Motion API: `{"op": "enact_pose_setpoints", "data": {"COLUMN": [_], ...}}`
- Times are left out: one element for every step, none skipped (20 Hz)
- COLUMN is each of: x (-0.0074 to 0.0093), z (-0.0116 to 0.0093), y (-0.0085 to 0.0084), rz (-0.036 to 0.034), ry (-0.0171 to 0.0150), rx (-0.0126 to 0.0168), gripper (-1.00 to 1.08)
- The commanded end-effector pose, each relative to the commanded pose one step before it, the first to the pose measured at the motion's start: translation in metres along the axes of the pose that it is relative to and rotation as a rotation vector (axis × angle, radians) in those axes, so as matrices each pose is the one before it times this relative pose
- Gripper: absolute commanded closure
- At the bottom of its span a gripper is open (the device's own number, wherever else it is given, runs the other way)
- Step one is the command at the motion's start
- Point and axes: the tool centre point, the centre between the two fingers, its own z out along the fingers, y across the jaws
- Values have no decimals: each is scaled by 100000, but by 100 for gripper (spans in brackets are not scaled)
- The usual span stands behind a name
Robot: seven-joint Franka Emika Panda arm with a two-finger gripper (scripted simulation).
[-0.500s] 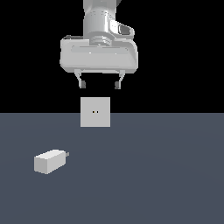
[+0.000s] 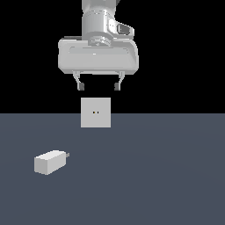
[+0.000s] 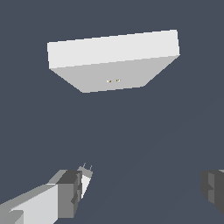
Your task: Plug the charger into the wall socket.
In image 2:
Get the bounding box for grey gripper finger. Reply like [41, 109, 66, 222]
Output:
[71, 69, 86, 91]
[113, 70, 127, 91]

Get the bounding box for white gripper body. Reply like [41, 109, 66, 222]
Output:
[57, 36, 140, 76]

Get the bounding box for white box charger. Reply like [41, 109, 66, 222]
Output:
[33, 149, 70, 176]

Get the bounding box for white square wall socket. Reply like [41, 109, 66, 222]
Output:
[80, 98, 112, 128]

